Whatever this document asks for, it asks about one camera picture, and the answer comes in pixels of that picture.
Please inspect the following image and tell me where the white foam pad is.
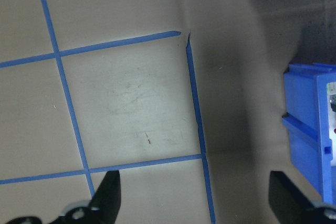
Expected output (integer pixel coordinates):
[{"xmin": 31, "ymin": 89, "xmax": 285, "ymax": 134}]
[{"xmin": 326, "ymin": 82, "xmax": 336, "ymax": 167}]

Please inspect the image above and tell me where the blue bin with cylindrical batteries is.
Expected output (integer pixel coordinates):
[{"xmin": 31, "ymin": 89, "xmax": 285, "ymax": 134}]
[{"xmin": 281, "ymin": 62, "xmax": 336, "ymax": 205}]

